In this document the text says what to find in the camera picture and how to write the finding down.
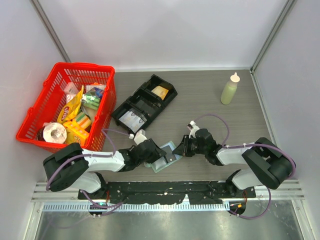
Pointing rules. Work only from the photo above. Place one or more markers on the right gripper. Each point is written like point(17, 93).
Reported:
point(183, 149)

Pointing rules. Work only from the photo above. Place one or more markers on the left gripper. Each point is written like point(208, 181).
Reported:
point(157, 152)

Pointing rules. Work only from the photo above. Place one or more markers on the dark credit card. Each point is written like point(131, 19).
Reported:
point(169, 157)

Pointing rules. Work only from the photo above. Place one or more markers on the green leather card holder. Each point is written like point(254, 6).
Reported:
point(160, 164)

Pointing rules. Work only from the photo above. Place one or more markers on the white credit card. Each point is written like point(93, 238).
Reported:
point(136, 122)

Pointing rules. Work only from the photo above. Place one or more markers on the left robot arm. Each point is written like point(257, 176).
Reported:
point(79, 168)

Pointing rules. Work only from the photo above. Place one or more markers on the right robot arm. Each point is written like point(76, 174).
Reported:
point(267, 164)

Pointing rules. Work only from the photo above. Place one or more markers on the white card in tray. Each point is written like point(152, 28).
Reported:
point(129, 119)

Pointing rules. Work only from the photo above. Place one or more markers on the tan card in tray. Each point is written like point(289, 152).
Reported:
point(160, 91)

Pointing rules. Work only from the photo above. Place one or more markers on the black plastic organizer tray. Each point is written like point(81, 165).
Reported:
point(144, 103)

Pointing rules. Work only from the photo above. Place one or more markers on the green squeeze bottle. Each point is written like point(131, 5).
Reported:
point(230, 89)

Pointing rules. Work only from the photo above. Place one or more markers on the green yellow sponge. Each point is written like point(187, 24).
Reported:
point(83, 120)

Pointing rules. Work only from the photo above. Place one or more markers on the yellow cracker box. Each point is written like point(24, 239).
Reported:
point(75, 133)

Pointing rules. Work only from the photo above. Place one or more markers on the green sponge pack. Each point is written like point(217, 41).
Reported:
point(91, 100)

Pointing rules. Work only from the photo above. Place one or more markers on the yellow snack bag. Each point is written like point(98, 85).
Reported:
point(71, 109)

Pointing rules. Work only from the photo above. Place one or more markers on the toilet paper roll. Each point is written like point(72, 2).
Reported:
point(55, 132)

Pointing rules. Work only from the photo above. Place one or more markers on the white small packet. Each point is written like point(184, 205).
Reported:
point(70, 89)

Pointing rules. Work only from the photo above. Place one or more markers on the dark round can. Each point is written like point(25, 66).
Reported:
point(40, 135)

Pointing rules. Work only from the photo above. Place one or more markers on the red plastic shopping basket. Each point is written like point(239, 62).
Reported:
point(52, 99)

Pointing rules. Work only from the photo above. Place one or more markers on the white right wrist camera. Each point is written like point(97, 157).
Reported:
point(193, 128)

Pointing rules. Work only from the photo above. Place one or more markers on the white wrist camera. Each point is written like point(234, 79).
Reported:
point(139, 137)
point(193, 128)

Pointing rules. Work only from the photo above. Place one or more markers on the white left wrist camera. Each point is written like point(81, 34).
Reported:
point(139, 137)

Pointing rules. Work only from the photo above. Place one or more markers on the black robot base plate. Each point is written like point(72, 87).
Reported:
point(169, 192)

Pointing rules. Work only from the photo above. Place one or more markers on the aluminium front rail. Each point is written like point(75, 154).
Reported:
point(72, 200)

